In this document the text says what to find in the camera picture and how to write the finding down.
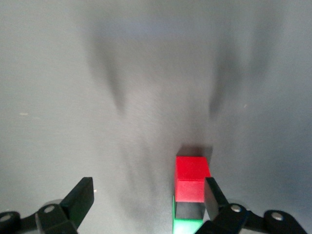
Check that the dark gray table mat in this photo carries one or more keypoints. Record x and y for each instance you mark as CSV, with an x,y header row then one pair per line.
x,y
73,73

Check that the small red cube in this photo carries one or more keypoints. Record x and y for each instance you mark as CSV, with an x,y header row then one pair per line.
x,y
191,170

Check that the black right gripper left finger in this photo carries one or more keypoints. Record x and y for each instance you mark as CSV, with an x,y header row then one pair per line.
x,y
78,200

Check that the small black cube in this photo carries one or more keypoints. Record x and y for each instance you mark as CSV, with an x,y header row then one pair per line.
x,y
189,210

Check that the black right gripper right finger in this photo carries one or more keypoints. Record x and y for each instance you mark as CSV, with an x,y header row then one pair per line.
x,y
214,202

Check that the small green cube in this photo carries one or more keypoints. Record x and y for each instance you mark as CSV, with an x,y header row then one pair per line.
x,y
186,226

